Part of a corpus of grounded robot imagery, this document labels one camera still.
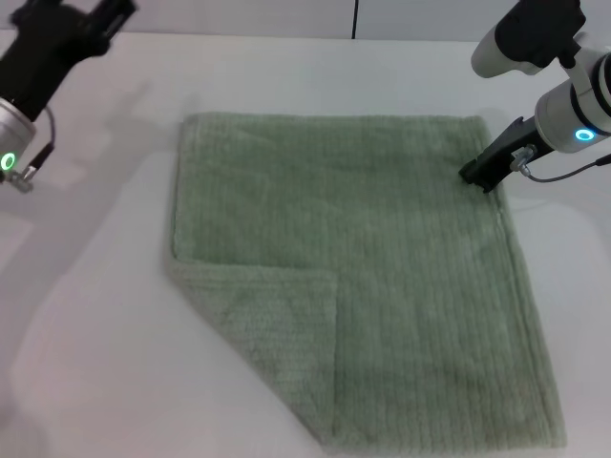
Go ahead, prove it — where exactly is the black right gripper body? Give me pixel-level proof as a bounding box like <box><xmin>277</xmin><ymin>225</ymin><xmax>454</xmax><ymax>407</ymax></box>
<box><xmin>476</xmin><ymin>115</ymin><xmax>558</xmax><ymax>188</ymax></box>

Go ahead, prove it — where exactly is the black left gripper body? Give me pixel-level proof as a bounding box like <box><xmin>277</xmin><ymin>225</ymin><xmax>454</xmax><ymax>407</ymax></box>
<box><xmin>0</xmin><ymin>0</ymin><xmax>109</xmax><ymax>123</ymax></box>

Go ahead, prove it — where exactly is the green ribbed terry towel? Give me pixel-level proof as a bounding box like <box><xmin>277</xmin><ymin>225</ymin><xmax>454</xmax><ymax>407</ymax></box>
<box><xmin>166</xmin><ymin>112</ymin><xmax>569</xmax><ymax>452</ymax></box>

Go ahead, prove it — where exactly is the grey right wrist cable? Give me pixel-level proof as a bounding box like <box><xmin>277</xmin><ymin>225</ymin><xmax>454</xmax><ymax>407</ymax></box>
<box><xmin>509</xmin><ymin>145</ymin><xmax>611</xmax><ymax>183</ymax></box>

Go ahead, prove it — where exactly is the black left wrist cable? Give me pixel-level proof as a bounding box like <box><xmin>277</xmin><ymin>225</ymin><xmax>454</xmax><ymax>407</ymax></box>
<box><xmin>9</xmin><ymin>107</ymin><xmax>57</xmax><ymax>193</ymax></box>

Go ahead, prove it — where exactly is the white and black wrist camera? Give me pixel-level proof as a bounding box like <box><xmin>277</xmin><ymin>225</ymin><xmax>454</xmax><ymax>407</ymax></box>
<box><xmin>470</xmin><ymin>0</ymin><xmax>589</xmax><ymax>80</ymax></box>

